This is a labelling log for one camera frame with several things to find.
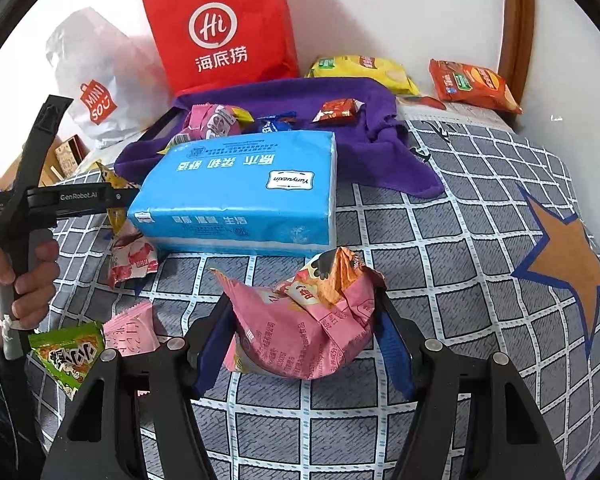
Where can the pink pillow snack packet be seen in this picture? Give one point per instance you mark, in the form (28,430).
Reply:
(130,255)

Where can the newsprint pattern sheet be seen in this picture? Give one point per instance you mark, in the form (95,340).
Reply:
(460,110)

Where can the purple cloth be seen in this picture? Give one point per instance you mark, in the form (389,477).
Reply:
(370,155)

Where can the brown patterned book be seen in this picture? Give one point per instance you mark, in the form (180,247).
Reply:
(70,160)

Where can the brown wooden door frame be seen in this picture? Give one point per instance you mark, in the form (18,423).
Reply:
(517,25)

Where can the pink packet with yellow ends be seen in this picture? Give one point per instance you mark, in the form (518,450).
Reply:
(207,122)

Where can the small red snack packet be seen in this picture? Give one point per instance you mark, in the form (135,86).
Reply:
(337,110)

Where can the pink and orange packet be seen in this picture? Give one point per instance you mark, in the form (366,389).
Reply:
(305,325)

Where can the orange chips bag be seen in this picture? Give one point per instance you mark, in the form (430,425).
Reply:
(475,85)

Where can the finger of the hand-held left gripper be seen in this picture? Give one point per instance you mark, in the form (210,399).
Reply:
(122,198)
(42,135)

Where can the red paper bag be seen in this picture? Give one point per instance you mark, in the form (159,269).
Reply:
(220,35)

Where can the pale pink snack packet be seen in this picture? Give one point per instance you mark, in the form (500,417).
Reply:
(130,330)

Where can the yellow chips bag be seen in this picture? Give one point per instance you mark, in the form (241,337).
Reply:
(365,70)

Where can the small blue snack packet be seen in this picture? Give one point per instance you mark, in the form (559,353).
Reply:
(275,122)

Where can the white plastic shopping bag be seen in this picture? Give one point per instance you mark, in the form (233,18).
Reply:
(105,70)

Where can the green triangular snack packet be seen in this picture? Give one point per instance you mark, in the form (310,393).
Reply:
(70,360)

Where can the grey checked bedsheet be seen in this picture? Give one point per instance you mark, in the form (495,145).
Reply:
(455,270)

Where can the person's left hand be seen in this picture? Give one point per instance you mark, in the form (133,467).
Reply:
(35,285)

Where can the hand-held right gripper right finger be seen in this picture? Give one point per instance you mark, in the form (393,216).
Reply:
(397,360)

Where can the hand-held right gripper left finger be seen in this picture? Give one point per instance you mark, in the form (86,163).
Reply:
(215,347)

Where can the blue tissue pack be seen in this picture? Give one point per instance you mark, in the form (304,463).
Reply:
(230,195)

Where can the yellow triangular snack packet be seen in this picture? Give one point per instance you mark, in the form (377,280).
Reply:
(111,177)

